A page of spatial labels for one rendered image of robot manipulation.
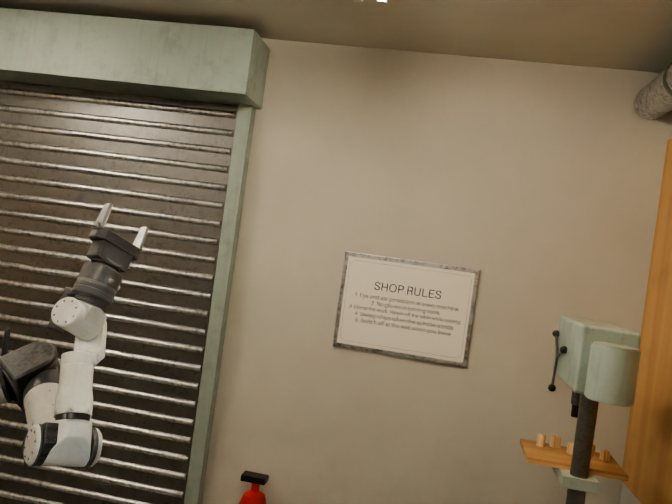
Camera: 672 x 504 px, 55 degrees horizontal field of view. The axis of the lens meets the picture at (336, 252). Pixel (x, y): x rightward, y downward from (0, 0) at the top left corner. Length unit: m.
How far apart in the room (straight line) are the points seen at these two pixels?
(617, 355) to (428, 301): 1.20
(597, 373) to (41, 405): 1.51
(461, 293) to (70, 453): 2.08
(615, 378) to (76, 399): 1.47
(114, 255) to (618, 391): 1.46
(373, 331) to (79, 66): 1.87
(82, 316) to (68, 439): 0.25
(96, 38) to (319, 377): 1.92
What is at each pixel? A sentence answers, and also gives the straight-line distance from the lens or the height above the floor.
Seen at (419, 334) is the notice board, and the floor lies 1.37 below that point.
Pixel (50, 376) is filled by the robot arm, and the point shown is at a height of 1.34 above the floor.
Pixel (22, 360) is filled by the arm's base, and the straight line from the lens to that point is 1.63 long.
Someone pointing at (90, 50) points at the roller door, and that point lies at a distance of 3.38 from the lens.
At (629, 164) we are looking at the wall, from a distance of 3.23.
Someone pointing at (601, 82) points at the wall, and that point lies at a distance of 3.28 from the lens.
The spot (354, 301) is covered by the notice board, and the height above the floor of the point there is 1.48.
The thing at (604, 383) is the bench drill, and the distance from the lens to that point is 2.10.
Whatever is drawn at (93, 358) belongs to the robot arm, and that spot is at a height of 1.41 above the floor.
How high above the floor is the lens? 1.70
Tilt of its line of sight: level
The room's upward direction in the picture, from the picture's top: 8 degrees clockwise
